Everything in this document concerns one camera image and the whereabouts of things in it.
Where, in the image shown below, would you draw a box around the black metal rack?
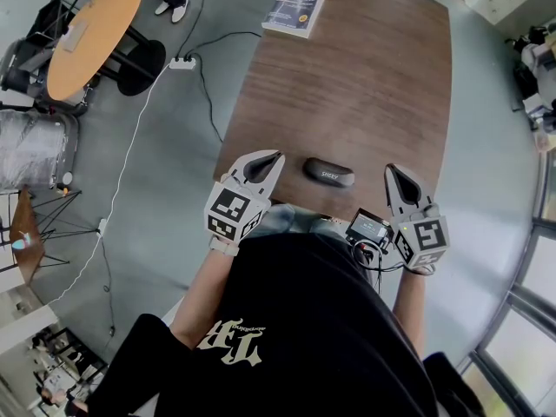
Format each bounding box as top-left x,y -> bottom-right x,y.
25,326 -> 109,417

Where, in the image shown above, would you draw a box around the brown wooden table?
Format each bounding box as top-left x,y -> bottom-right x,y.
212,0 -> 455,226

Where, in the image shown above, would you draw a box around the white and black equipment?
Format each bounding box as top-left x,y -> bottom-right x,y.
502,23 -> 556,126

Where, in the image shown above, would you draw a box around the thin black cable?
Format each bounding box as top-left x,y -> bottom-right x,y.
99,234 -> 117,339

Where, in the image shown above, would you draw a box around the black and red device cables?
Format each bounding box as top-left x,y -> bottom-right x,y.
350,237 -> 406,295

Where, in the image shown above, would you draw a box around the person's left forearm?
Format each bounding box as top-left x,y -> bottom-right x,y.
168,240 -> 241,352

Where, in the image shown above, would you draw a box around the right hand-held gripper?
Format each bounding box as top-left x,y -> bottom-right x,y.
383,162 -> 451,272

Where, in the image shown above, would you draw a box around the person's black printed shirt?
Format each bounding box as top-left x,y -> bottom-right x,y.
84,231 -> 487,417

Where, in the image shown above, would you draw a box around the small black screen device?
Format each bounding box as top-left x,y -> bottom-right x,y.
344,207 -> 391,247

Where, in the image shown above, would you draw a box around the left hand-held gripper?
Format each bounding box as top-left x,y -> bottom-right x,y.
203,149 -> 287,246

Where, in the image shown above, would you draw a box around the small wooden wire-leg table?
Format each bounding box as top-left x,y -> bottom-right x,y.
8,187 -> 100,288

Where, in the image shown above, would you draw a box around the round orange table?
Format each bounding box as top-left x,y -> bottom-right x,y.
45,0 -> 168,103

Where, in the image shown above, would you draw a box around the person's right forearm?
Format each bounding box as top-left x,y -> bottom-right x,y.
390,266 -> 431,361

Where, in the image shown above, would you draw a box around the flat cardboard piece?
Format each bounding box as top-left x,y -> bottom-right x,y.
56,21 -> 90,53

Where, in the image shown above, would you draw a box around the long white cable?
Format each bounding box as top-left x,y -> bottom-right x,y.
45,61 -> 175,308

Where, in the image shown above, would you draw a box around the dark window frame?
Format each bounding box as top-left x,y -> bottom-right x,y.
467,145 -> 556,417

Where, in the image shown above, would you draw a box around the black office chair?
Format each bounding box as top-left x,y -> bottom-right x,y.
0,0 -> 90,117

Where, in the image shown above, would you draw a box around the dark paperback book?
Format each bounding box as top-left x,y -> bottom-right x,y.
261,0 -> 327,40

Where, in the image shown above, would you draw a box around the black oval case item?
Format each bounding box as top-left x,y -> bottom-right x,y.
301,156 -> 356,189

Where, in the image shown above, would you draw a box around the plastic wrapped chair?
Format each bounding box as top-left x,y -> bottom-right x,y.
0,108 -> 81,191

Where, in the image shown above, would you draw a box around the person's blue jeans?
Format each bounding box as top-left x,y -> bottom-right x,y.
248,202 -> 349,239

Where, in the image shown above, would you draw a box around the black floor cable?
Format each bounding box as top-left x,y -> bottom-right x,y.
174,0 -> 212,59
189,30 -> 263,60
197,63 -> 225,143

